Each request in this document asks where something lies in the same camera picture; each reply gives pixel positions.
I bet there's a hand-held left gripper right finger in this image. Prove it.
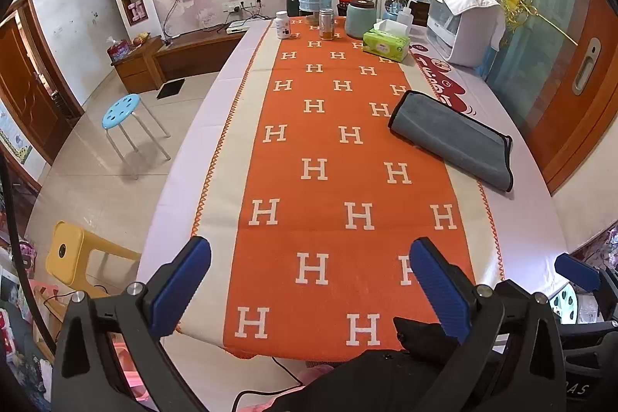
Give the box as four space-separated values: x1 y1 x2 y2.
408 236 568 412

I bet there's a wooden sliding glass door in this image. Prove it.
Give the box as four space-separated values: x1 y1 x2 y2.
466 0 618 195

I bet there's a blue round stool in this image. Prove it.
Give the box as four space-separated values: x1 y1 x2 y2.
102 94 172 166

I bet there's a teal round stool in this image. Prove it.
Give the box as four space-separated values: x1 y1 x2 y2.
549 281 579 325

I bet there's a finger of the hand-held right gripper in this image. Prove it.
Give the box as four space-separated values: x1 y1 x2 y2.
554 252 618 327

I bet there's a thin black floor cable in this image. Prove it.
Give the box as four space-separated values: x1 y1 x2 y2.
232 356 310 412

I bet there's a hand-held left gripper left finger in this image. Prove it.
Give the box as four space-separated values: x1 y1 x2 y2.
51 236 213 412

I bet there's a yellow plastic stool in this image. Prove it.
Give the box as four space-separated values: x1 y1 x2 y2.
46 220 143 292

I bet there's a green tissue pack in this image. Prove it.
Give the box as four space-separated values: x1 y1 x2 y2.
362 20 411 63

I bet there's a wooden television cabinet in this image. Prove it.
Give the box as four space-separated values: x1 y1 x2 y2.
111 19 271 94

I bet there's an orange printed table runner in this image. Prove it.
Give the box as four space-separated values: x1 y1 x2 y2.
175 17 507 362

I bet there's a black floor mat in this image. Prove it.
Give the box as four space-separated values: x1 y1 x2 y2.
155 79 186 100

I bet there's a white pill bottle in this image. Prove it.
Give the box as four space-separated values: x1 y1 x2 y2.
275 10 292 40

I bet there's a grey towel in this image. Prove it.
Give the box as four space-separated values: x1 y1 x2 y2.
389 90 513 193

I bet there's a white countertop appliance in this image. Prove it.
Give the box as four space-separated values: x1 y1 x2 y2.
426 0 503 68

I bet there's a red tissue box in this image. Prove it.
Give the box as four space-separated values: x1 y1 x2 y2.
107 38 131 64

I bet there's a white squeeze bottle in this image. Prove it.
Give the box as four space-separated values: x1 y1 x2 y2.
397 0 418 27

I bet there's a teal jar with dark lid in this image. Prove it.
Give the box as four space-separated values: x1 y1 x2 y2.
346 0 376 40

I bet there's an amber glass jar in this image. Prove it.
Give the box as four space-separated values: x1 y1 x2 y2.
319 8 335 41

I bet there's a brown wooden door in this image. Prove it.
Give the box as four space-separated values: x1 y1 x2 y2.
0 0 85 166

